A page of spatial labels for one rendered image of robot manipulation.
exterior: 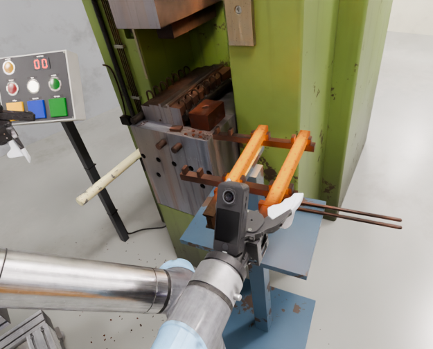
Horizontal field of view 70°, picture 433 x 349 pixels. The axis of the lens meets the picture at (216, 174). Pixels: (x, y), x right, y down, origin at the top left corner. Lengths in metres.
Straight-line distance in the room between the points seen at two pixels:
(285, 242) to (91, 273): 0.61
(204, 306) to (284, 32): 0.82
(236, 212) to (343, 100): 1.15
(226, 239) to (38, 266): 0.27
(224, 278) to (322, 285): 1.32
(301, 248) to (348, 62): 0.85
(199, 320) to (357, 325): 1.31
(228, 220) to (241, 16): 0.72
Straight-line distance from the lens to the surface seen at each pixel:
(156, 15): 1.08
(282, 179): 0.74
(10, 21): 3.59
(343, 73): 1.50
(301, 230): 0.99
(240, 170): 0.78
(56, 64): 1.48
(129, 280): 0.53
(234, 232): 0.48
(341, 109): 1.57
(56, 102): 1.46
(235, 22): 1.07
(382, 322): 1.72
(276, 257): 0.92
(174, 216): 1.56
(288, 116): 1.13
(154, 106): 1.26
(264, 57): 1.08
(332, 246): 1.91
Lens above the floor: 1.49
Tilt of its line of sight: 38 degrees down
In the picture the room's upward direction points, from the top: 10 degrees counter-clockwise
